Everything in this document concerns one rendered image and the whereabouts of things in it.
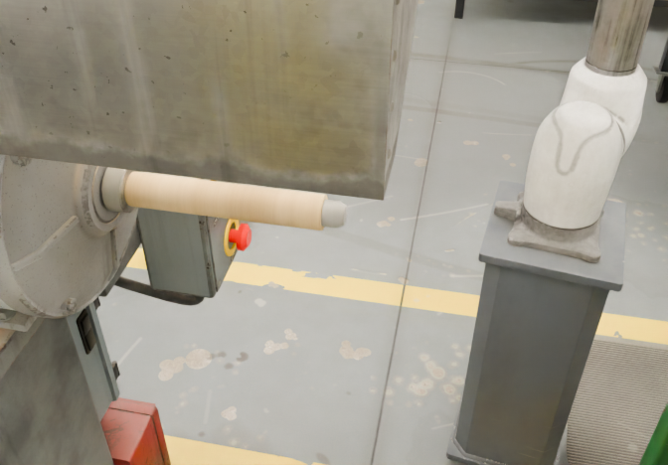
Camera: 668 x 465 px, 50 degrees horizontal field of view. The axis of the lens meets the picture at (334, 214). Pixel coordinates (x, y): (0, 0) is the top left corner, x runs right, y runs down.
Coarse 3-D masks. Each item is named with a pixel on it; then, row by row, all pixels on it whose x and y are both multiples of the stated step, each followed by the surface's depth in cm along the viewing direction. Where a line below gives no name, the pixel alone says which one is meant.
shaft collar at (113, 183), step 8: (112, 168) 64; (104, 176) 64; (112, 176) 64; (120, 176) 63; (104, 184) 63; (112, 184) 63; (120, 184) 63; (104, 192) 64; (112, 192) 63; (120, 192) 63; (104, 200) 64; (112, 200) 64; (120, 200) 64; (112, 208) 64; (120, 208) 64; (128, 208) 65
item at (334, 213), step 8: (328, 200) 62; (328, 208) 61; (336, 208) 61; (344, 208) 62; (328, 216) 61; (336, 216) 61; (344, 216) 62; (328, 224) 62; (336, 224) 62; (344, 224) 62
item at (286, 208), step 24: (144, 192) 64; (168, 192) 63; (192, 192) 63; (216, 192) 63; (240, 192) 62; (264, 192) 62; (288, 192) 62; (216, 216) 64; (240, 216) 63; (264, 216) 62; (288, 216) 62; (312, 216) 61
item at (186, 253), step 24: (144, 216) 94; (168, 216) 93; (192, 216) 92; (144, 240) 96; (168, 240) 95; (192, 240) 94; (216, 240) 97; (168, 264) 98; (192, 264) 97; (216, 264) 98; (144, 288) 104; (168, 288) 101; (192, 288) 100; (216, 288) 100
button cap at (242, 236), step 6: (240, 228) 102; (246, 228) 102; (234, 234) 102; (240, 234) 101; (246, 234) 102; (234, 240) 103; (240, 240) 101; (246, 240) 102; (240, 246) 102; (246, 246) 102
